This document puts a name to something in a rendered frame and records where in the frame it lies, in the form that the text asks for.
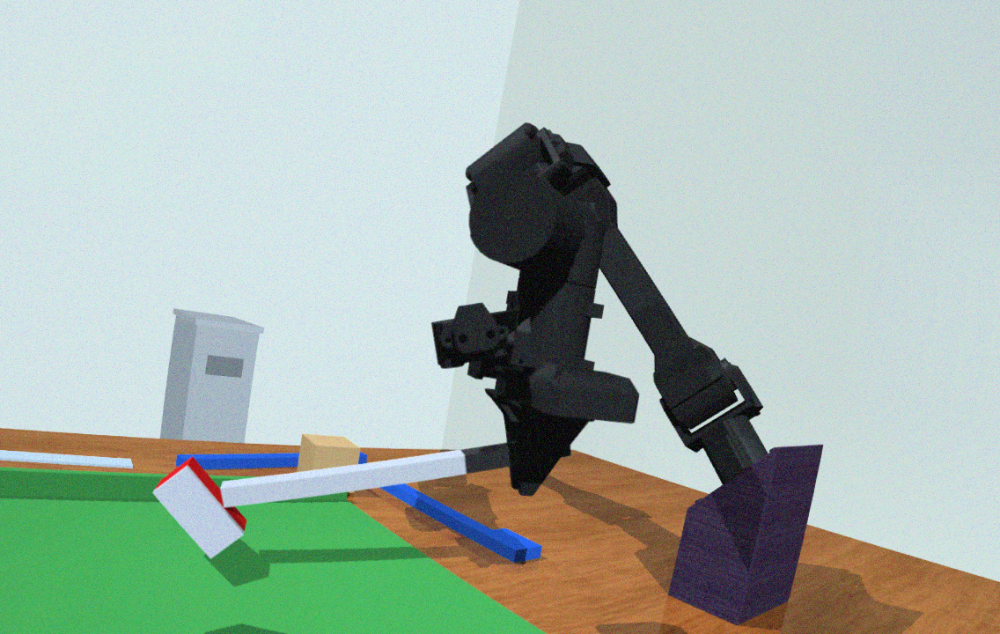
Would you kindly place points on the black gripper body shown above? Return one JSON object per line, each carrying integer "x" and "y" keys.
{"x": 559, "y": 381}

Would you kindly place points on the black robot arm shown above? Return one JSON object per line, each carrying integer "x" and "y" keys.
{"x": 541, "y": 205}

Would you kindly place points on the light blue flat bar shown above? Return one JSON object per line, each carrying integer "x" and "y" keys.
{"x": 56, "y": 458}

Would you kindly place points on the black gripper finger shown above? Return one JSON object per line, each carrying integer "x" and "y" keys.
{"x": 512, "y": 425}
{"x": 544, "y": 438}

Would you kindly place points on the green putting mat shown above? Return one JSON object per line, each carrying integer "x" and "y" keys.
{"x": 126, "y": 566}

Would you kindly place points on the white putter shaft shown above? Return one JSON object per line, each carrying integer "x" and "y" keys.
{"x": 209, "y": 514}

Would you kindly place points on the blue long bar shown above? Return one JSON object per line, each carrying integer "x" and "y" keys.
{"x": 243, "y": 460}
{"x": 502, "y": 541}

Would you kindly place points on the tan block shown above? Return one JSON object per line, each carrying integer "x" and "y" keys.
{"x": 319, "y": 452}

